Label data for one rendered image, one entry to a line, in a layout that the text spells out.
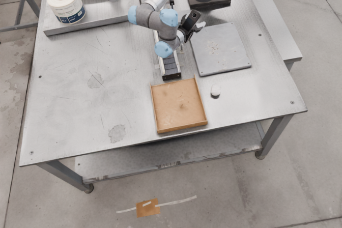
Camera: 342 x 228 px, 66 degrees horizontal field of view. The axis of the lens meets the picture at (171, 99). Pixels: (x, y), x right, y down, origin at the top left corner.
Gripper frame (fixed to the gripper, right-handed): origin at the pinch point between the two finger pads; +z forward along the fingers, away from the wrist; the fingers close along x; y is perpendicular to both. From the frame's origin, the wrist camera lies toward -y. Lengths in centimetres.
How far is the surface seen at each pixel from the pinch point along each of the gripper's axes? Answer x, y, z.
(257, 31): 29, 8, 41
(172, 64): 1.5, 29.8, -7.1
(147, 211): 48, 125, -46
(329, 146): 130, 58, 59
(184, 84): 14.4, 32.0, -12.0
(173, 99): 14.8, 35.7, -22.7
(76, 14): -71, 49, -4
